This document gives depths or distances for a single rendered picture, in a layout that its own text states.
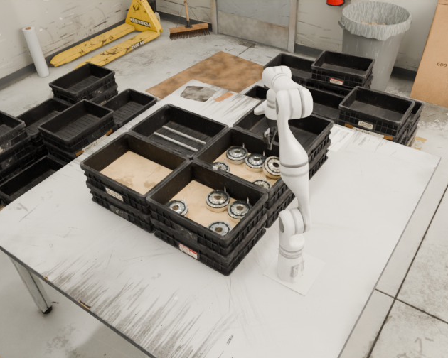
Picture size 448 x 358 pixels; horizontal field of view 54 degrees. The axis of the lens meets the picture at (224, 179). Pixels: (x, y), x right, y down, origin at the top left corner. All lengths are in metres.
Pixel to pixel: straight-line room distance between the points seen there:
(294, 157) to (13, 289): 2.00
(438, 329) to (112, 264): 1.69
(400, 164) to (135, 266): 1.37
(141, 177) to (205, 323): 0.74
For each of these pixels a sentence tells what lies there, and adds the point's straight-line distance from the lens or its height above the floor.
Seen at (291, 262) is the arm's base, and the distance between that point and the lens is 1.65.
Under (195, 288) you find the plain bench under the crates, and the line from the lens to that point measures 1.74.
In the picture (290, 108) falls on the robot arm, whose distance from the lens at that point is 1.35.
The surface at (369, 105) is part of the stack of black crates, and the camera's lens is 3.19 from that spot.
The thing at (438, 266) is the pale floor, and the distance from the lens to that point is 2.90.
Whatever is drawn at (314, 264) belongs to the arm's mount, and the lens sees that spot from 1.81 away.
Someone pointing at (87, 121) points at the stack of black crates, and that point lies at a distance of 3.15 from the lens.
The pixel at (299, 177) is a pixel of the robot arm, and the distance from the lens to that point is 1.43.
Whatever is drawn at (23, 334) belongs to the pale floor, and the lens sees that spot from 2.70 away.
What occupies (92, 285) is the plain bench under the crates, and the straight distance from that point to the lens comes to 1.84.
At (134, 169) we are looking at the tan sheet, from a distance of 2.08.
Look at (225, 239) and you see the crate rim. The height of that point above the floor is 0.93.
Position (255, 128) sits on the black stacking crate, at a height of 0.83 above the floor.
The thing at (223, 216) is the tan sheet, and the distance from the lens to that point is 1.79.
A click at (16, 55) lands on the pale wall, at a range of 5.04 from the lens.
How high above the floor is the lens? 2.12
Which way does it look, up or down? 41 degrees down
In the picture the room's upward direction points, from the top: 3 degrees counter-clockwise
